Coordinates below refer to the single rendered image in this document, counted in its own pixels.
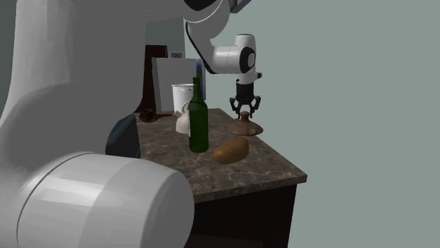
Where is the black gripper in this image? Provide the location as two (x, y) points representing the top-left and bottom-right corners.
(228, 81), (262, 120)

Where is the brown knobbed lid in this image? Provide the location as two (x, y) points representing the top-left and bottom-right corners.
(227, 111), (264, 137)

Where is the brown potato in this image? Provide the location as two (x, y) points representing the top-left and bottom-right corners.
(212, 136), (250, 166)

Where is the green glass bottle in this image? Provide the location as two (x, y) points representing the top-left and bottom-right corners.
(188, 76), (210, 154)

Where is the white mug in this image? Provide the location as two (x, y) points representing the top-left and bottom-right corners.
(171, 83), (195, 115)

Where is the dark brown wooden ladle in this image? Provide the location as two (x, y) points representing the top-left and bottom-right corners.
(137, 108), (177, 124)

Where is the dark brown door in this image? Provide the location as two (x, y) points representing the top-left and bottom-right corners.
(134, 44), (169, 114)

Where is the dark wooden counter cabinet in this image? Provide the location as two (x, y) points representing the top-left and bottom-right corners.
(185, 184), (298, 248)

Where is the dark robot stand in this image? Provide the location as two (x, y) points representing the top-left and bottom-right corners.
(104, 113), (142, 159)

